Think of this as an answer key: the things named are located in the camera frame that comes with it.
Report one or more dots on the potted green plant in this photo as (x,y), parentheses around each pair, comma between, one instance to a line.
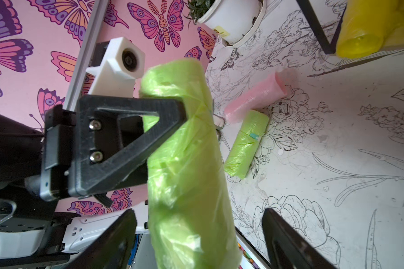
(234,21)

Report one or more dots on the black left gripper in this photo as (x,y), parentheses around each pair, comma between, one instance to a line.
(37,163)

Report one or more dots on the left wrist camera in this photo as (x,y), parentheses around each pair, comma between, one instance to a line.
(122,64)

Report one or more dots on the pink roll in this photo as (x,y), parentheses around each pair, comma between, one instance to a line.
(259,96)

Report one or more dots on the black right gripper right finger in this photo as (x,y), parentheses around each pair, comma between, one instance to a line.
(286,248)

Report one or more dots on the wooden three-tier shelf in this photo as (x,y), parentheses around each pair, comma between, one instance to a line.
(329,46)

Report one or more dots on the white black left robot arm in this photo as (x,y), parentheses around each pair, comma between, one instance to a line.
(32,230)

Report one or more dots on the green roll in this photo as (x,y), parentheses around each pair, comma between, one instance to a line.
(246,144)
(190,217)

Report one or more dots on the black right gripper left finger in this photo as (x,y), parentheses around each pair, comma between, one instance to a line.
(100,242)

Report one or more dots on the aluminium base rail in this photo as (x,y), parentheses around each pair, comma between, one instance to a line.
(251,258)

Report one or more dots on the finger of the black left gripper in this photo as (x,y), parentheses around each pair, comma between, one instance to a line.
(114,137)

